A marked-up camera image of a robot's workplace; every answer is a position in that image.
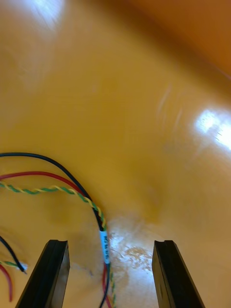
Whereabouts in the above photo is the yellow-orange plastic bin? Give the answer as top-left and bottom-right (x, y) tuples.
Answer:
(0, 0), (231, 308)

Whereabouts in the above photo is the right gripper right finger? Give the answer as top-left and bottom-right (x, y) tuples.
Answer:
(152, 239), (205, 308)

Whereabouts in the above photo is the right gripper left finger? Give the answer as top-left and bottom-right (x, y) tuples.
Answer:
(15, 239), (71, 308)

